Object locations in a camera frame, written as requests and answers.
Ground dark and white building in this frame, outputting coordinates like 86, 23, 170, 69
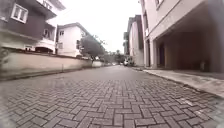
0, 0, 67, 55

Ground beige building with carport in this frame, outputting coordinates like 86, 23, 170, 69
139, 0, 224, 74

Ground pale concrete pavement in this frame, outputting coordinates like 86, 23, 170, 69
131, 66, 224, 99

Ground pale concrete boundary wall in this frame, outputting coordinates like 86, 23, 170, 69
0, 47, 105, 76

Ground grey kerb strip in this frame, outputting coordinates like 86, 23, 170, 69
0, 65, 101, 82

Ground distant green trees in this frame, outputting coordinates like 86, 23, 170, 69
101, 49, 126, 66

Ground white house with dark roof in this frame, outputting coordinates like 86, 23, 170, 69
55, 22, 92, 58

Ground grey brick paved road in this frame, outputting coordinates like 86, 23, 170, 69
0, 64, 224, 128

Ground beige and brown building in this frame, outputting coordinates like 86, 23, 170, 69
122, 14, 145, 67

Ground green tree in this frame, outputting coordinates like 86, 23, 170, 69
78, 34, 107, 61

